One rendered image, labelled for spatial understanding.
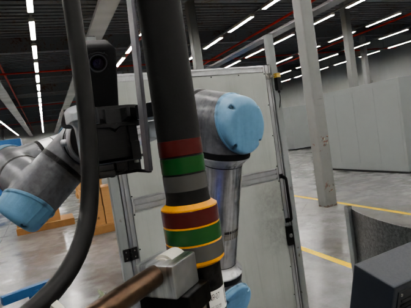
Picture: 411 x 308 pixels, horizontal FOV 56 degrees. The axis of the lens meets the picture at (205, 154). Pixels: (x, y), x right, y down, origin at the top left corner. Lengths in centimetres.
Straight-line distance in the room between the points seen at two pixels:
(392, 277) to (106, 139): 74
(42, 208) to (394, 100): 975
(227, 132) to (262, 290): 200
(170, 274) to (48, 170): 38
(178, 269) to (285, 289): 253
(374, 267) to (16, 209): 77
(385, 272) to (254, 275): 166
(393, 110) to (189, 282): 994
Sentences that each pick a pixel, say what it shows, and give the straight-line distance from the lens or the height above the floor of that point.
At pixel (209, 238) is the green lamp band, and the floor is 154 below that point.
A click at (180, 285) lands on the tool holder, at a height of 152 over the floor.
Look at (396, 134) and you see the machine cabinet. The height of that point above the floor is 93.
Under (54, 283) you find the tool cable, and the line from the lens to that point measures 20.
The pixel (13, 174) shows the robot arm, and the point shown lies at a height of 159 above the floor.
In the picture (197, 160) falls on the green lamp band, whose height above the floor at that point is 159.
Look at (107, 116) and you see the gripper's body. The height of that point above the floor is 165.
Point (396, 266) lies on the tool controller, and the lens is 105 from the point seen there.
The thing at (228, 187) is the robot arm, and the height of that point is 149.
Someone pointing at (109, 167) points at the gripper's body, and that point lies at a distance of 44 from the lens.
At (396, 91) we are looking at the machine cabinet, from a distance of 1007.
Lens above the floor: 161
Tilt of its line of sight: 3 degrees down
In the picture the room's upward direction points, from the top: 8 degrees counter-clockwise
